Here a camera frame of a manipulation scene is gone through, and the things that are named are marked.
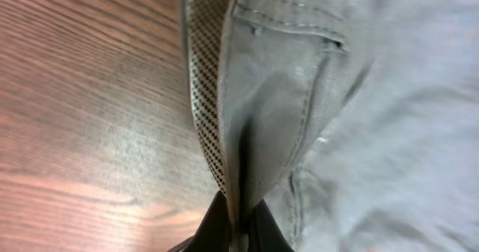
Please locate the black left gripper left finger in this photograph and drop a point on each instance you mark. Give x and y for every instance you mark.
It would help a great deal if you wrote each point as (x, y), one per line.
(214, 232)

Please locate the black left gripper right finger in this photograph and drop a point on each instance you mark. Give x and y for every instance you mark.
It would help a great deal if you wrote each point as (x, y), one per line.
(264, 234)

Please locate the grey shorts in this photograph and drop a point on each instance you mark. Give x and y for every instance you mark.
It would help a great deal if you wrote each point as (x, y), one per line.
(356, 121)

